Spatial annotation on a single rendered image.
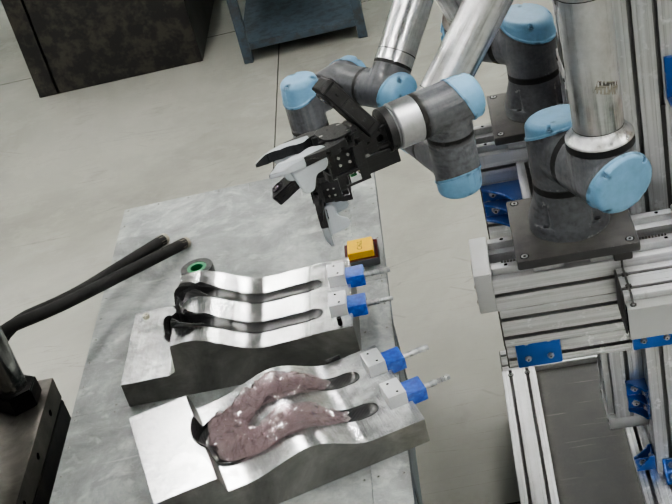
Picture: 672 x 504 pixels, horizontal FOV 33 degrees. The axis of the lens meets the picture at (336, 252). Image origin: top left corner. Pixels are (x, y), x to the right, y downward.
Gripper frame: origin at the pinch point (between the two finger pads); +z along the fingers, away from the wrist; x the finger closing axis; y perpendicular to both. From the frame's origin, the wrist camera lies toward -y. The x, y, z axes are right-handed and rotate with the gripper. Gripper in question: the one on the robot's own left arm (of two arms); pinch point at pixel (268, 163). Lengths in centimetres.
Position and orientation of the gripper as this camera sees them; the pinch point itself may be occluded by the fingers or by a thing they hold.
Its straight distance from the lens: 169.4
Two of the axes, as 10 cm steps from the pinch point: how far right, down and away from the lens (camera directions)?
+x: -3.6, -3.0, 8.9
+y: 2.8, 8.7, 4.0
